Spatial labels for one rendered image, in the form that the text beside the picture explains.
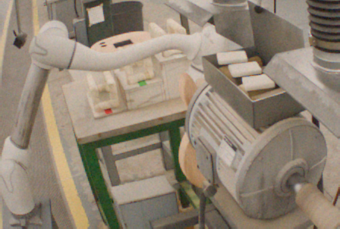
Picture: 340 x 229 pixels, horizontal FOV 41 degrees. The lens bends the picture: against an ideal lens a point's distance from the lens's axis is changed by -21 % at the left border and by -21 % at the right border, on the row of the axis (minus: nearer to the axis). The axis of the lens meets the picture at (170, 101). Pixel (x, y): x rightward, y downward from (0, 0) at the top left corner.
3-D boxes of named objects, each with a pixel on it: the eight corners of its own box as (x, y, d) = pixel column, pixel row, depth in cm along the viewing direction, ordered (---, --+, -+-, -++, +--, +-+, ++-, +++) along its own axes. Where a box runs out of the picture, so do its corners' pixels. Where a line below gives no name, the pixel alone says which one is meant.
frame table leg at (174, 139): (190, 207, 308) (170, 65, 270) (182, 209, 307) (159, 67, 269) (187, 202, 313) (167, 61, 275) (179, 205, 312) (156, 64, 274)
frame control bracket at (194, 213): (220, 217, 137) (219, 208, 136) (155, 236, 133) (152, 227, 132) (215, 211, 141) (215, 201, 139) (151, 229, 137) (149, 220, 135)
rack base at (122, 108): (129, 110, 224) (128, 108, 223) (95, 119, 221) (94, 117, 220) (114, 86, 248) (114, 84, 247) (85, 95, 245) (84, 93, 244)
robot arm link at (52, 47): (77, 42, 170) (76, 32, 182) (34, 32, 164) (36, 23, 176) (64, 77, 174) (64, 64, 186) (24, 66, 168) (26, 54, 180)
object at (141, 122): (224, 231, 252) (215, 101, 220) (119, 258, 239) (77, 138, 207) (187, 180, 306) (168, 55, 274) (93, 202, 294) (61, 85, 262)
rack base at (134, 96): (167, 101, 227) (164, 79, 223) (128, 111, 224) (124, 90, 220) (149, 78, 251) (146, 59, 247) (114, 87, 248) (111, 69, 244)
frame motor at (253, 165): (325, 200, 114) (335, 114, 103) (237, 243, 108) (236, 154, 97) (269, 139, 149) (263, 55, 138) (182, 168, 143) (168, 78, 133)
